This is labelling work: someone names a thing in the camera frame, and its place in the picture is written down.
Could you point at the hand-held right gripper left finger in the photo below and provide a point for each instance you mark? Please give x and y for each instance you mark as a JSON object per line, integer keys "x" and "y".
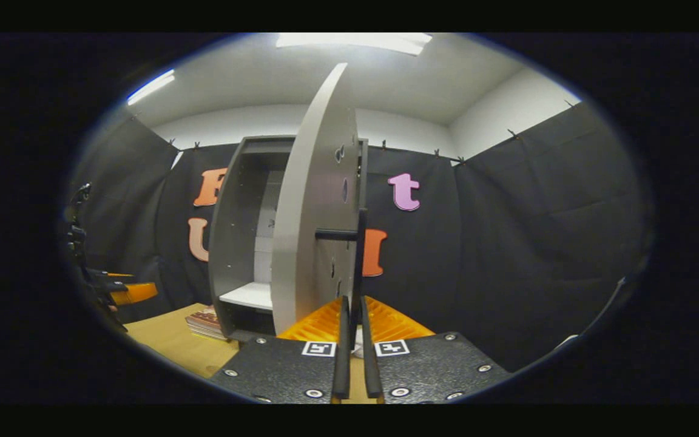
{"x": 342, "y": 364}

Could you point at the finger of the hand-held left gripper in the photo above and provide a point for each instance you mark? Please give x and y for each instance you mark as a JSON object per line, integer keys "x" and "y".
{"x": 137, "y": 293}
{"x": 120, "y": 276}

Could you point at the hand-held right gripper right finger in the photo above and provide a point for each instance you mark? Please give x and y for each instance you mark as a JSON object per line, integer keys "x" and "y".
{"x": 371, "y": 370}

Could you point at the grey cabinet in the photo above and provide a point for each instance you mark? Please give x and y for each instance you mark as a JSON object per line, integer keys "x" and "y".
{"x": 234, "y": 243}

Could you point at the white cabinet shelf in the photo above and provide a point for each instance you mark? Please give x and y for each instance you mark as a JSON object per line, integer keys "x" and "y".
{"x": 252, "y": 295}

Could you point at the stack of books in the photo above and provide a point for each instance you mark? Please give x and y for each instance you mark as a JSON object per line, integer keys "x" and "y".
{"x": 207, "y": 321}

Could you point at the long ceiling strip light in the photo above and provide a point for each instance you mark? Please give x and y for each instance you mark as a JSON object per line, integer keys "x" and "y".
{"x": 150, "y": 87}

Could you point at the black backdrop cloth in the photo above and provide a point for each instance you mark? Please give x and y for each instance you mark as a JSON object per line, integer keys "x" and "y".
{"x": 507, "y": 243}

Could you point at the ceiling light panel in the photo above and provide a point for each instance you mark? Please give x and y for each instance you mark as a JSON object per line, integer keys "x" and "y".
{"x": 355, "y": 41}

